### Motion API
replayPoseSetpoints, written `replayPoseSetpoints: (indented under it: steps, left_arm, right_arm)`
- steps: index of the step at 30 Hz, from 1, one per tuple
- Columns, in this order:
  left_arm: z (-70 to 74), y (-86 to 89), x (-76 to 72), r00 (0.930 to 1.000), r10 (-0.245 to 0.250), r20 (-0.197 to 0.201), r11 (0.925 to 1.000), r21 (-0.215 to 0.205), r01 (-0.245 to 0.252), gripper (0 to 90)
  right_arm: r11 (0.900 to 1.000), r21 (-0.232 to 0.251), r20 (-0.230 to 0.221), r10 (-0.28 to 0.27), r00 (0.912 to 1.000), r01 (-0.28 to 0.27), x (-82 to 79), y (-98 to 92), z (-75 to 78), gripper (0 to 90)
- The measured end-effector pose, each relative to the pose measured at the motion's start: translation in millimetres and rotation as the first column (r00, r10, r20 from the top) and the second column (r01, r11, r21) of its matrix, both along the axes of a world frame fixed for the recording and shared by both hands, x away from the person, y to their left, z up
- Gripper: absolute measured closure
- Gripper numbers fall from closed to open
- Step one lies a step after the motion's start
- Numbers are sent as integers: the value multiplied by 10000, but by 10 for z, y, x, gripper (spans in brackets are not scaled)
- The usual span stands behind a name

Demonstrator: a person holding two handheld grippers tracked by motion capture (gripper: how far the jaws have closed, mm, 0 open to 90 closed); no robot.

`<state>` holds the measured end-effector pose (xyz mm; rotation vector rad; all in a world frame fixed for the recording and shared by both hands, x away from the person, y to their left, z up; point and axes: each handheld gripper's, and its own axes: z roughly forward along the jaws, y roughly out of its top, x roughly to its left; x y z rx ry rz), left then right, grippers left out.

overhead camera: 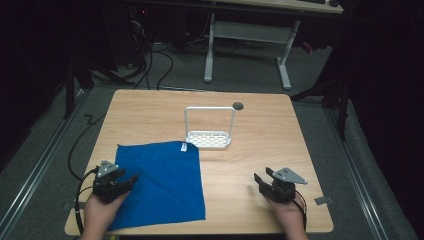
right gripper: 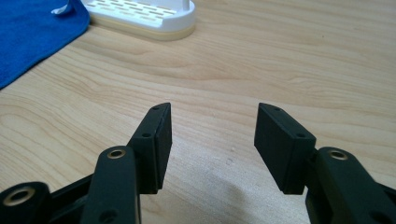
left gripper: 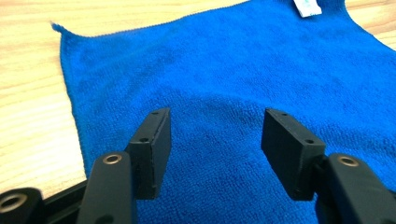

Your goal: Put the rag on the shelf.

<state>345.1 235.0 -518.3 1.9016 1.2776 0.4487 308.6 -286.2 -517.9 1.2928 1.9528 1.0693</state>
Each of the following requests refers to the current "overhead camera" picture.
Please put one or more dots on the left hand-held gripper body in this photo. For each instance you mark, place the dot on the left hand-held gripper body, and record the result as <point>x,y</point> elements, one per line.
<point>106,186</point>

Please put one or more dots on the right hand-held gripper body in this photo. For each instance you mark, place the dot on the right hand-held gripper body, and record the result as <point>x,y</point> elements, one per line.
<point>281,190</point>

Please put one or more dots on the blue cloth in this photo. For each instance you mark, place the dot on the blue cloth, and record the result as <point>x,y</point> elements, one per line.
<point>166,186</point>

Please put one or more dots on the person's right hand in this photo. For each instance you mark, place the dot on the person's right hand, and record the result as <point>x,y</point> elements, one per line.
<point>290,215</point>

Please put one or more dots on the person's left hand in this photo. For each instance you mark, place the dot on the person's left hand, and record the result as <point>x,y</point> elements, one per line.
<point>98,213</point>

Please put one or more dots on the grey tape piece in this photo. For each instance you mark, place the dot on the grey tape piece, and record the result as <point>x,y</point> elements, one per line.
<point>323,200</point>

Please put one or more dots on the white plastic rack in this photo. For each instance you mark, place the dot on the white plastic rack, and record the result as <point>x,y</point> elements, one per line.
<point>209,140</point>

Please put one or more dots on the grey round table grommet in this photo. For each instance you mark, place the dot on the grey round table grommet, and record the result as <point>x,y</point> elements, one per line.
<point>238,106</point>

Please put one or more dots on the black metal stand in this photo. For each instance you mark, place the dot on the black metal stand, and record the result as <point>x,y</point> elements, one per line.
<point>69,90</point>
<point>341,103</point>

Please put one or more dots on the red object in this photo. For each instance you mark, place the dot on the red object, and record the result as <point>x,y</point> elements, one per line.
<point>307,47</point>

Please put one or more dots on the white-framed desk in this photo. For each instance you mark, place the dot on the white-framed desk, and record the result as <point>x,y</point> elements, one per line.
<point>253,33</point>

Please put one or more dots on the black keyboard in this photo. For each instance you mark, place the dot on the black keyboard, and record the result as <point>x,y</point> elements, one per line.
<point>312,1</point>

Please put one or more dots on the black computer mouse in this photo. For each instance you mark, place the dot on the black computer mouse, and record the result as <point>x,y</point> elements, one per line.
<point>334,3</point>

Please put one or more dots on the metal floor rail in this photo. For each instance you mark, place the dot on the metal floor rail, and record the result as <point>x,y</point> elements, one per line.
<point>36,166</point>
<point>356,173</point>

